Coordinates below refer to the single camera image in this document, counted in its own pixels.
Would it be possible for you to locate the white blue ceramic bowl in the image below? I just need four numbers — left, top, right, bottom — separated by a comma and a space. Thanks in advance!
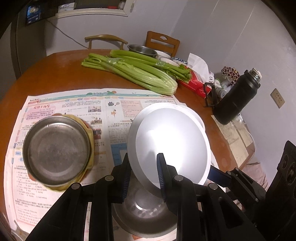
160, 57, 187, 67

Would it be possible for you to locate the celery bunch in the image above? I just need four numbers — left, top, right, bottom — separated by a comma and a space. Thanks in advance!
110, 50, 192, 83
81, 53, 178, 96

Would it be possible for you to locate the celery bunch front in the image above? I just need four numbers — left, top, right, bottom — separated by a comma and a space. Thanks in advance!
81, 53, 178, 96

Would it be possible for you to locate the yellow shell shaped plate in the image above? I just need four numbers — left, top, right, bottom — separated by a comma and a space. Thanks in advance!
46, 114, 95, 192

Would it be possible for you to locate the wall power outlet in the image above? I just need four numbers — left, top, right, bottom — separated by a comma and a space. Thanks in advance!
270, 88, 285, 108

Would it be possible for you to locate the wooden slat back chair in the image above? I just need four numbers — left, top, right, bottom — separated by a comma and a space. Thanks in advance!
145, 31, 180, 57

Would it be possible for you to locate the large steel bowl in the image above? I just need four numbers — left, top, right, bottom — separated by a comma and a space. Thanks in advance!
112, 174, 177, 238

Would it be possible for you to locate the black thermos bottle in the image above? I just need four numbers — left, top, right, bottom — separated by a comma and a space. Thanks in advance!
203, 68, 262, 125

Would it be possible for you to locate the leopard pattern hair tie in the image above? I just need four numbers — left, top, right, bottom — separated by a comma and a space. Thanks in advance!
221, 66, 240, 84

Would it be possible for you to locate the blue box on shelf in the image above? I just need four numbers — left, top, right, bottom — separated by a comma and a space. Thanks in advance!
26, 5, 41, 25

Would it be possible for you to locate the curved wooden chair far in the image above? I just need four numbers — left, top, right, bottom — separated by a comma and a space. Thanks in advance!
84, 34, 128, 50

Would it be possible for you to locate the shallow steel plate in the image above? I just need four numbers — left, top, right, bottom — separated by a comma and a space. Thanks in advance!
23, 115, 90, 189

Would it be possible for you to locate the grey refrigerator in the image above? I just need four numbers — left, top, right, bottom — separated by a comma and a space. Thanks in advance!
1, 13, 46, 98

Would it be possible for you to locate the window with white frame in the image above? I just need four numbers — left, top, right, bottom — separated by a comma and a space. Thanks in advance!
54, 0, 137, 20

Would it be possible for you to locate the celery bunch rear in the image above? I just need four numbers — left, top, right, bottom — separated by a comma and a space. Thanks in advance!
110, 50, 192, 83

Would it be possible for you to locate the small steel bowl far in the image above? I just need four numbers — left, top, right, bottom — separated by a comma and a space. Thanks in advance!
127, 44, 158, 58

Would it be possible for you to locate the instant noodle cup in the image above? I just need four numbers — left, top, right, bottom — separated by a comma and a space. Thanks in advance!
127, 108, 211, 197
134, 102, 205, 131

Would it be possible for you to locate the red tissue box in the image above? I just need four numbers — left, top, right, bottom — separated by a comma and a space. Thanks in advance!
176, 52, 215, 100

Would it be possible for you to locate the orange plastic plate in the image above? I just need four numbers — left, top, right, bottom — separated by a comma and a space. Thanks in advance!
53, 113, 94, 183

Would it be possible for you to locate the black power cable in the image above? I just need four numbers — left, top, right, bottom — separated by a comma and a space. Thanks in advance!
46, 19, 90, 50

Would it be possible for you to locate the newspaper mat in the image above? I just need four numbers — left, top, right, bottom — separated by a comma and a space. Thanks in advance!
4, 89, 179, 240

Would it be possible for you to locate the paper sheet right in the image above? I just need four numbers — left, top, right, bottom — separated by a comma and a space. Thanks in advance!
211, 114, 256, 169

